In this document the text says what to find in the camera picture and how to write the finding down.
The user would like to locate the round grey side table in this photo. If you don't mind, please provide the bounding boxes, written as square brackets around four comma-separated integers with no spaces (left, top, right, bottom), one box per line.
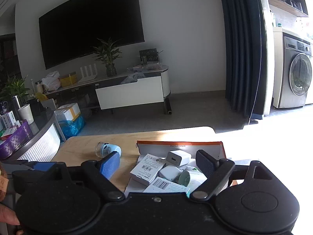
[1,108,66,162]

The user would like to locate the yellow box on cabinet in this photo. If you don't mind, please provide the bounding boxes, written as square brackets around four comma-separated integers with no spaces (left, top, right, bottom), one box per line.
[59,72,77,88]

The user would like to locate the bamboo plant in glass vase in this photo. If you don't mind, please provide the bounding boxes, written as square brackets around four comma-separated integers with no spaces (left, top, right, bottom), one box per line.
[94,39,122,77]

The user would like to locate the black rolled mat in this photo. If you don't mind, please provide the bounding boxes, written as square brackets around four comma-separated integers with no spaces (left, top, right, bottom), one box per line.
[164,98,172,115]

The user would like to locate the purple storage basket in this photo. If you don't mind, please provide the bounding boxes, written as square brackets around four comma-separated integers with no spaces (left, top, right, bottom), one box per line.
[1,120,33,160]

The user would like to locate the silver washing machine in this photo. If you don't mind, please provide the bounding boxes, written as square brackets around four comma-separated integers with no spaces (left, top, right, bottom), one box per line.
[279,34,312,108]

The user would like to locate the white TV cabinet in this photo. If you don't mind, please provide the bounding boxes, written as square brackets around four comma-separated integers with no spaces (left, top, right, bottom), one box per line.
[46,65,171,112]

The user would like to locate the person's left hand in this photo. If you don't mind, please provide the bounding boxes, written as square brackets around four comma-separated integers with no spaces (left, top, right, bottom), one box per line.
[0,204,20,225]

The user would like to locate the white plastic bag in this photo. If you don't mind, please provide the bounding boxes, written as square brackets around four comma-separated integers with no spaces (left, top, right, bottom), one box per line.
[41,71,61,92]

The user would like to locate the white router with antennas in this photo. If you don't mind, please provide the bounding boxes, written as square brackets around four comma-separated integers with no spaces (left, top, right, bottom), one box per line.
[78,63,98,83]

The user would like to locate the dark framed picture box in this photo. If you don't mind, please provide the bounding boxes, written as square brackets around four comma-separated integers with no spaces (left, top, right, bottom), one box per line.
[139,48,159,64]

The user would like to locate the wooden coffee table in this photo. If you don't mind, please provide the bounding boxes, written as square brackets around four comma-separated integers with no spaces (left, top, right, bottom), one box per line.
[53,126,226,192]

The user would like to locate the white yellow cardboard box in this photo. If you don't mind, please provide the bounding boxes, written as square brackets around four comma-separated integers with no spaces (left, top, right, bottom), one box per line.
[54,102,81,122]

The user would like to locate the blue plastic bag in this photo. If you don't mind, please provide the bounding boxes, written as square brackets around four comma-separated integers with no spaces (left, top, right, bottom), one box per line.
[59,115,85,139]

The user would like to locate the dark blue curtain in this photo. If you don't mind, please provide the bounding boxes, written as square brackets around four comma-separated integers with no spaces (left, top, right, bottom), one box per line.
[221,0,268,121]

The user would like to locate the white power adapter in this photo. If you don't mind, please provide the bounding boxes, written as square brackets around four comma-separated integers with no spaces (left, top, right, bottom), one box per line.
[159,165,182,181]
[166,150,192,167]

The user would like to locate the grey cloth on cabinet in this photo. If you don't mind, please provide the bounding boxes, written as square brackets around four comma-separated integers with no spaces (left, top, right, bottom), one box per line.
[121,72,145,84]

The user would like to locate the green plant on side table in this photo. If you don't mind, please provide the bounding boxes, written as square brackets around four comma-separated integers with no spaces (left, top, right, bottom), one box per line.
[1,76,30,105]

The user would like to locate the teal white product box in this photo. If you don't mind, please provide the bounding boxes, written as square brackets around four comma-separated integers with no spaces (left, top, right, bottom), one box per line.
[143,177,190,196]

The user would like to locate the black wall television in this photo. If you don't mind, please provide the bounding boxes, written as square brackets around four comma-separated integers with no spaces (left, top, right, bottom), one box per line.
[39,0,144,69]

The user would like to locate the white paper cup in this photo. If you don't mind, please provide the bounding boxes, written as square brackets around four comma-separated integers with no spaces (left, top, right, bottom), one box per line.
[18,104,34,125]

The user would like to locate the white power adapter box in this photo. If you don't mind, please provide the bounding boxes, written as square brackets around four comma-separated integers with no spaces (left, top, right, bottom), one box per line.
[130,154,165,186]

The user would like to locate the orange white cardboard tray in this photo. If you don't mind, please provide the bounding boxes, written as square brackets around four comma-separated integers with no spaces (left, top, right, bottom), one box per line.
[125,141,223,195]

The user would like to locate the light blue toothpick jar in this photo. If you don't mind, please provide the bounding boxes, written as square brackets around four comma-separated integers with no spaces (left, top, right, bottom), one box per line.
[95,142,121,158]

